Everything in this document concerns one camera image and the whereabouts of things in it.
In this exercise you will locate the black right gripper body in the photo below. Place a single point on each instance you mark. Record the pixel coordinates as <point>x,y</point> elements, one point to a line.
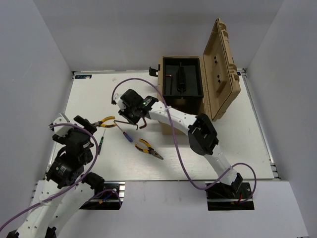
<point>129,113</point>

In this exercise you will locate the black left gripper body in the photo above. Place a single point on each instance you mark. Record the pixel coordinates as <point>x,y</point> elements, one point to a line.
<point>62,139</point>

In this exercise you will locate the black green screwdriver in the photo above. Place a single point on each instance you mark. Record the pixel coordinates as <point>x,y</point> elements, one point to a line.
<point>101,142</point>

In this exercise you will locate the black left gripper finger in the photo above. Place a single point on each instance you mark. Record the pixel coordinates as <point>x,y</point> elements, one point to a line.
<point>90,128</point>
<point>84,122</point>

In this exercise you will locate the large brown hex key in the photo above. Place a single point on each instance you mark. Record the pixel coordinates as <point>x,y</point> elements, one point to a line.
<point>171,82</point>

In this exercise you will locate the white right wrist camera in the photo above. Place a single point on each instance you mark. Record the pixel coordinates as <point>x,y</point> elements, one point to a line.
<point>116,100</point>

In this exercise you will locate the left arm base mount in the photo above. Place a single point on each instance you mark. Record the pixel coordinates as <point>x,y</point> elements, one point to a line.
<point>106,197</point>

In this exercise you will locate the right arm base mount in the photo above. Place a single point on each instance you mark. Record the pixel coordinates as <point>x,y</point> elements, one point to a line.
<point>221,198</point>

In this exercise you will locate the blue XDOF label sticker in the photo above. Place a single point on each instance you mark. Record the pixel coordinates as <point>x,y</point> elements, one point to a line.
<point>84,76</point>

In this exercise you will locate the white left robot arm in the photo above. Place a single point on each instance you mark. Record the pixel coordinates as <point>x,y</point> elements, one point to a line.
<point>69,180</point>

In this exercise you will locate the yellow black needle-nose pliers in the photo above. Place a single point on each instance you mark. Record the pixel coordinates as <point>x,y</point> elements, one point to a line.
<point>148,150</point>

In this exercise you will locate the tan plastic toolbox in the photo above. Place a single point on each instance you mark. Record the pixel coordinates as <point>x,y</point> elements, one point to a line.
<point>205,84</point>

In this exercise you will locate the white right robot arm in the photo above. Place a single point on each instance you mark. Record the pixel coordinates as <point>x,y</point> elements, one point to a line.
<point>200,131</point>

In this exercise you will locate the orange handled tool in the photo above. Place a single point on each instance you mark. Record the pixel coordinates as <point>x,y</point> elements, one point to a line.
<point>102,123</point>

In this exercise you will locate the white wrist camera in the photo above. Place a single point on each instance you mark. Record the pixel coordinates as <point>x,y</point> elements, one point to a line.
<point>116,100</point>
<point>60,125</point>

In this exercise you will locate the blue red screwdriver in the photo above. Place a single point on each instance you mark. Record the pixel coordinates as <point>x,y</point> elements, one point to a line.
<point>126,135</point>

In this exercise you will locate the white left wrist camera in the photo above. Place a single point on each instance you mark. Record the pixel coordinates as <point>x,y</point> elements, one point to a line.
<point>60,125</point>

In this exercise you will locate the black toolbox inner tray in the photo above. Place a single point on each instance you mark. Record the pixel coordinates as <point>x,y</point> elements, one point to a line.
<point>187,78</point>

